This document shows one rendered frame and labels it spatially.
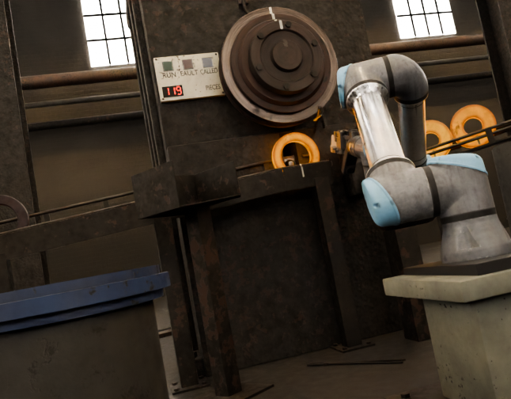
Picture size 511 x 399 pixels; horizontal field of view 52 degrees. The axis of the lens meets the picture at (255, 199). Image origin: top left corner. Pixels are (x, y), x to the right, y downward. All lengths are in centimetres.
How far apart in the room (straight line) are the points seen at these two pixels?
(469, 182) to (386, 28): 881
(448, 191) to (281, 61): 101
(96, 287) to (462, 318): 75
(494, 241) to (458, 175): 15
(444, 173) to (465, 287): 28
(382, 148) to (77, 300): 81
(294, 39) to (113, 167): 628
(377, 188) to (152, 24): 136
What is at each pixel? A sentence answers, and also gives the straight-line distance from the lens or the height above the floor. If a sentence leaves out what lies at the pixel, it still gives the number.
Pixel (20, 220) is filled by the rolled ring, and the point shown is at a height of 67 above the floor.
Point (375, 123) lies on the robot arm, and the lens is 134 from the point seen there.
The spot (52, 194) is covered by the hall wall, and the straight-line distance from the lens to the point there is 814.
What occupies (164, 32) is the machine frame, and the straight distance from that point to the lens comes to 225.
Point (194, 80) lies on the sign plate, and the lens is 216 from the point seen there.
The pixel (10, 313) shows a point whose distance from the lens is 75.
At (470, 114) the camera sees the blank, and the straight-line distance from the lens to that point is 210.
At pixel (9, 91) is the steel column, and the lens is 476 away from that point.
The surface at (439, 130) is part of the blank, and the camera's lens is 209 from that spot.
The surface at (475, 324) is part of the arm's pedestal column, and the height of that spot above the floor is 20.
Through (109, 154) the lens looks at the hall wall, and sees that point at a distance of 818.
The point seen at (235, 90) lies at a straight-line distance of 203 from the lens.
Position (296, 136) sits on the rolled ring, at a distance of 206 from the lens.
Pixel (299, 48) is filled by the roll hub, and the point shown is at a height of 113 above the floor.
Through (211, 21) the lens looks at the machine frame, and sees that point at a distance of 229.
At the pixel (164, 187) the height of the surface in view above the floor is 65.
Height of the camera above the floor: 42
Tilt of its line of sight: 5 degrees up
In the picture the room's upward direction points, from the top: 11 degrees counter-clockwise
